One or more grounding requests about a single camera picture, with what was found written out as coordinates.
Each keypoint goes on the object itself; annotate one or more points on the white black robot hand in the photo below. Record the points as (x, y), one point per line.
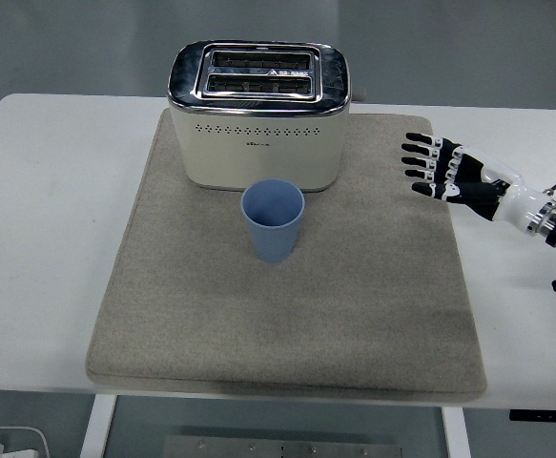
(513, 200)

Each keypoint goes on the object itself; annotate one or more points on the blue ribbed plastic cup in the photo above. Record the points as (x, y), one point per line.
(273, 238)

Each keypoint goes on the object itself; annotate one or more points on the black table control panel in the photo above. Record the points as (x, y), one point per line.
(544, 415)

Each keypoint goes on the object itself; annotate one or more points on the white table leg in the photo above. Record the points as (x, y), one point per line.
(97, 429)
(456, 434)

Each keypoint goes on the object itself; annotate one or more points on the beige felt mat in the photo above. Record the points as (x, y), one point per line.
(282, 310)

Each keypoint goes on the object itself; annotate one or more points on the cream chrome two-slot toaster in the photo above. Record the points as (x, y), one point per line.
(258, 162)

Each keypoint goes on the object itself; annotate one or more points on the grey metal plate with screws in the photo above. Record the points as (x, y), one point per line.
(282, 448)

